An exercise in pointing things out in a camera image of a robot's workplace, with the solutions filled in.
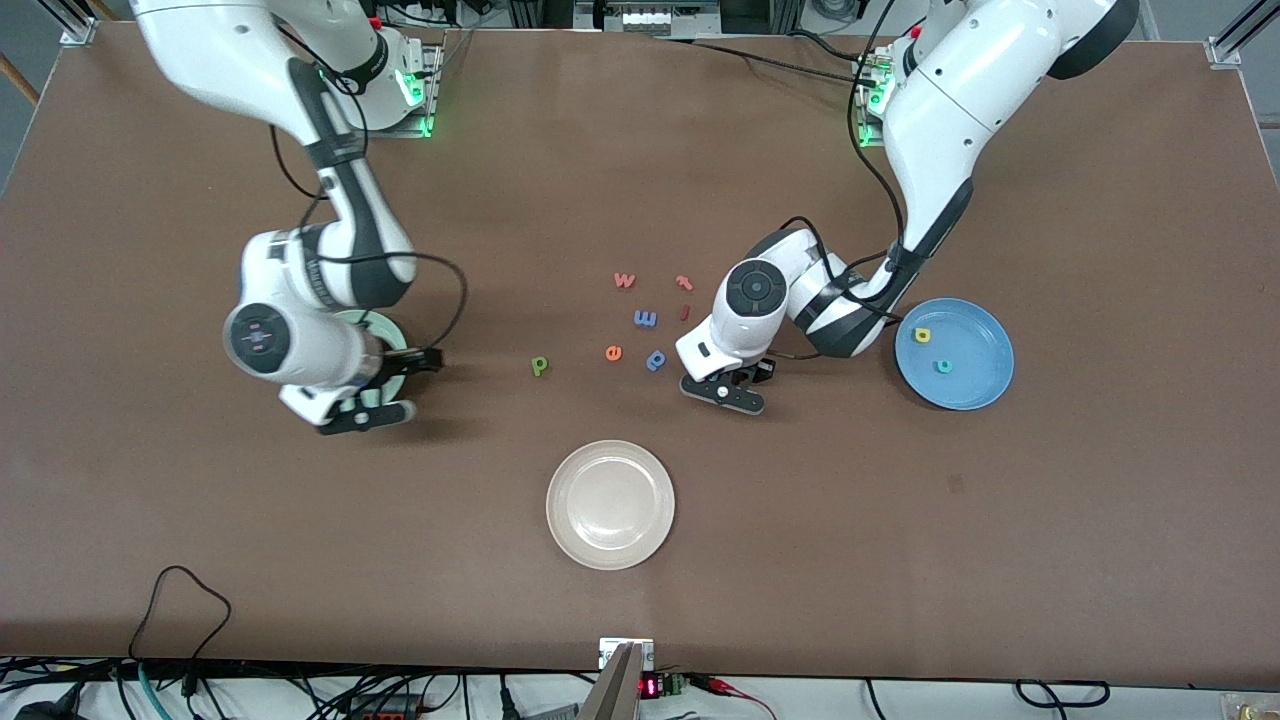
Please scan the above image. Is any red wire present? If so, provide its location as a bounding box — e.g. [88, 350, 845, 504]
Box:
[690, 676, 779, 720]

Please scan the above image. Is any aluminium frame post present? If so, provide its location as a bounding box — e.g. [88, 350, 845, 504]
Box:
[38, 0, 101, 47]
[1205, 0, 1280, 67]

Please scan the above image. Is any thin black looped cable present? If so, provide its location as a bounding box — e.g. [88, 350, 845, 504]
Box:
[128, 565, 233, 663]

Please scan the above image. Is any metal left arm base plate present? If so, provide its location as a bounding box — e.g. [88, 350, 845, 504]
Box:
[855, 55, 896, 151]

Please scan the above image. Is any green plate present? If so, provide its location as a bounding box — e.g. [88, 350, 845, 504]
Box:
[335, 310, 411, 409]

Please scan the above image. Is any silver camera mast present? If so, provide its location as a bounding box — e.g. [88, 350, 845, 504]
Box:
[578, 642, 646, 720]

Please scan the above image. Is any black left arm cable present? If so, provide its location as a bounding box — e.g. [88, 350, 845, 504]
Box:
[780, 0, 911, 331]

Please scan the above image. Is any long black table cable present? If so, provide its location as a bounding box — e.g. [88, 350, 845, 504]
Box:
[650, 36, 881, 89]

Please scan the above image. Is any brown wooden stick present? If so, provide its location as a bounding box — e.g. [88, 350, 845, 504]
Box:
[0, 50, 41, 106]

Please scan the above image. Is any grey connector box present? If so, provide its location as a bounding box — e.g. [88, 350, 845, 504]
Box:
[575, 0, 721, 36]

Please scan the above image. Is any blue plate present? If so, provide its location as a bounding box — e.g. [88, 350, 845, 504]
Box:
[895, 298, 1015, 411]

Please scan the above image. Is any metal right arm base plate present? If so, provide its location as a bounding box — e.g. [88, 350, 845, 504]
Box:
[330, 40, 435, 139]

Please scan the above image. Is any black oval cable loop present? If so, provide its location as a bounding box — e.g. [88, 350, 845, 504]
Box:
[1015, 679, 1111, 707]

